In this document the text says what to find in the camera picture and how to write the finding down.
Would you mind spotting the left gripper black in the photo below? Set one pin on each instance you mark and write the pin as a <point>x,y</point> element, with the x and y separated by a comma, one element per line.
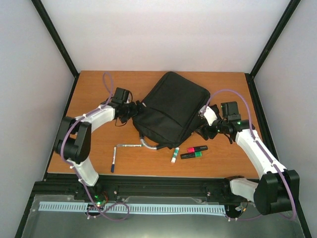
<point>135,111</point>

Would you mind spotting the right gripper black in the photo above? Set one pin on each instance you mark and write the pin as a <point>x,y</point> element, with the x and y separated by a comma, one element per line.
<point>205,131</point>

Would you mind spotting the green highlighter marker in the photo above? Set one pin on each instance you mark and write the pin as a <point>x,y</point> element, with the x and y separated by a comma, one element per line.
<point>191,155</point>

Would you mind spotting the pink highlighter marker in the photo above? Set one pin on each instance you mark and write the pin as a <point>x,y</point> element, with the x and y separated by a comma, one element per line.
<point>197,149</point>

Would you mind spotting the white green glue stick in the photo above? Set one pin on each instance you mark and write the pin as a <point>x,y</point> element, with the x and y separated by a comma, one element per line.
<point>175,154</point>

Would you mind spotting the black student backpack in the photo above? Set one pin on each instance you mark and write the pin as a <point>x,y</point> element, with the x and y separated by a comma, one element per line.
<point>169,114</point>

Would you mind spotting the clear silver pen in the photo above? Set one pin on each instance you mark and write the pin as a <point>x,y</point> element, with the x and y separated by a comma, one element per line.
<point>129,145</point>

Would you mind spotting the blue whiteboard marker pen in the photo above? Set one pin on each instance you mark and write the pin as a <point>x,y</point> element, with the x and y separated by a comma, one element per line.
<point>113,159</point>

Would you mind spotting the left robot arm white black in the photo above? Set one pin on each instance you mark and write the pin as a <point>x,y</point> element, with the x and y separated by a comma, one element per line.
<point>73,140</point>

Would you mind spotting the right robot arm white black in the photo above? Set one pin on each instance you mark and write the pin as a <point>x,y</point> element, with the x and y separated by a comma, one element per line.
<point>278,188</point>

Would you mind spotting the green lit circuit board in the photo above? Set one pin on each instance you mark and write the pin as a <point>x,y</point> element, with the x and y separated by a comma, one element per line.
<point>101,202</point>

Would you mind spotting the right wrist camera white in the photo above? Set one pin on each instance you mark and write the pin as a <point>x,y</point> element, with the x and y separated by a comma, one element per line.
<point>207,113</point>

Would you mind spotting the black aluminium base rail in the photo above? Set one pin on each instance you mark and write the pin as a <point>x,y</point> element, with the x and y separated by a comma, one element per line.
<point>113,188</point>

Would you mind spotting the light blue cable duct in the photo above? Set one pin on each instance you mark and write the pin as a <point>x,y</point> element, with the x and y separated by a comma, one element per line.
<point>137,209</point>

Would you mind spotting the left black frame post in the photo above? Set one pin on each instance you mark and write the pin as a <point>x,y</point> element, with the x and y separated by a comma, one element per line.
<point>43,14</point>

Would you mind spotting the black frame post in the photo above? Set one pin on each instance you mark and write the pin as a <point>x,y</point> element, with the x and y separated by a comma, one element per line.
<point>284,19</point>
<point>43,14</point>

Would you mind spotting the right black frame post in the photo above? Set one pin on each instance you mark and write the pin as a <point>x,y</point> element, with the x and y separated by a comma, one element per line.
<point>284,19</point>

